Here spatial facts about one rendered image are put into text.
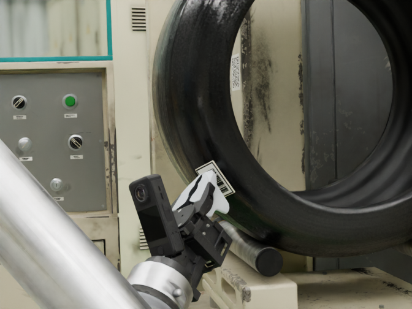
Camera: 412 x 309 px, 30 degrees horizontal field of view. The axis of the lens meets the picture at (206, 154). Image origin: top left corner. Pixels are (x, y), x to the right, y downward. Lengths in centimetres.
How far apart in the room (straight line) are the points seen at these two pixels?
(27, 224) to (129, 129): 405
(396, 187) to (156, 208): 62
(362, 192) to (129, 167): 342
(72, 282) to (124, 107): 406
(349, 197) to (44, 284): 84
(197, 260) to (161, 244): 6
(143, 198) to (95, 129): 85
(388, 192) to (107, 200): 72
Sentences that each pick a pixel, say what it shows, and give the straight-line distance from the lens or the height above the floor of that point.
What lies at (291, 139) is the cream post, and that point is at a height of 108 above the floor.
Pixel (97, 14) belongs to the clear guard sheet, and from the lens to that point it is 189.
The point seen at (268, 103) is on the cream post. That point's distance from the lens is 158.
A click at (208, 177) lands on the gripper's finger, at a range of 113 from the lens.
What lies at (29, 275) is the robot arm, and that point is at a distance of 81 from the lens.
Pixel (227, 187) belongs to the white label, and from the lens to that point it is 118.
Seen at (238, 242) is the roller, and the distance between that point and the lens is 134.
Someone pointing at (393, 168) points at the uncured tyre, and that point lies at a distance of 154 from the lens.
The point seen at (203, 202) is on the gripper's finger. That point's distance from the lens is 107.
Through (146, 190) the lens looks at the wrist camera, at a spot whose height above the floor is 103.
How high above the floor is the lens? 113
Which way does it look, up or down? 3 degrees down
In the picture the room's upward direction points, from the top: 2 degrees counter-clockwise
